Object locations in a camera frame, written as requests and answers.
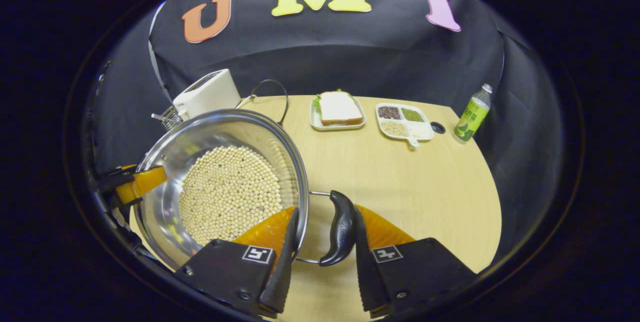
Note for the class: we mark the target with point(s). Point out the black table grommet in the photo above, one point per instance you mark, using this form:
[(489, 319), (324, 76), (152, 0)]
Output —
[(438, 128)]

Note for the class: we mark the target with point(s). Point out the white toaster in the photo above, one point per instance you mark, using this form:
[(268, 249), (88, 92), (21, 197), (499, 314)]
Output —
[(210, 92)]

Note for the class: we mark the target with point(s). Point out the pile of soybeans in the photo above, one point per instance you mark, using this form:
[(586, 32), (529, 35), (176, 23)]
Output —
[(230, 192)]

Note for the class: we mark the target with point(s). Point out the white divided bean dish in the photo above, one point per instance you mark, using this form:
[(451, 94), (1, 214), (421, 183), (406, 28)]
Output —
[(404, 121)]

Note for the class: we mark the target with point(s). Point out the sandwich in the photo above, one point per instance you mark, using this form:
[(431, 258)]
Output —
[(340, 108)]

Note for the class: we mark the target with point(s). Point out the white rectangular plate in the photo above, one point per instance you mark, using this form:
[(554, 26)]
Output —
[(314, 122)]

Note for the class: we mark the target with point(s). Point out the stainless steel pot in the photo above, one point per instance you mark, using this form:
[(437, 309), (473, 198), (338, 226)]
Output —
[(220, 130)]

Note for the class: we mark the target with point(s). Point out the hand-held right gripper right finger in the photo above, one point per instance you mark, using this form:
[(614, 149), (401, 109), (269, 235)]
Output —
[(365, 272)]

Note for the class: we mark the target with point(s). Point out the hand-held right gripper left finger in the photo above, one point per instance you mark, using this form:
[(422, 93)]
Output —
[(285, 272)]

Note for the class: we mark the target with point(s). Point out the green label drink bottle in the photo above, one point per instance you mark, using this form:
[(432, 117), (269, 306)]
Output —
[(471, 117)]

